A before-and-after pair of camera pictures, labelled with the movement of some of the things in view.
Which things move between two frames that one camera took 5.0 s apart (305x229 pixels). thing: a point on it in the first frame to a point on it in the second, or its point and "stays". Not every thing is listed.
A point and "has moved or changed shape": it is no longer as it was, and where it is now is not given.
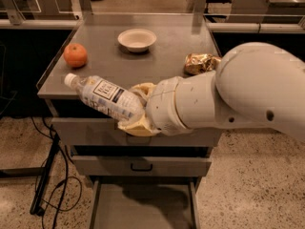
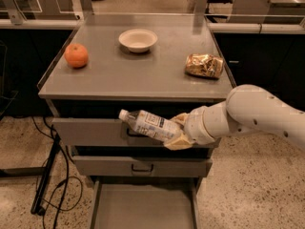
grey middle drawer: x=142 y=166 stays
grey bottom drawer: x=145 y=202 stays
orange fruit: x=74 y=55 stays
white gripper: x=162 y=104 to x=196 y=126
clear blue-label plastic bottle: x=109 y=97 has moved or changed shape
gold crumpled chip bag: x=195 y=64 stays
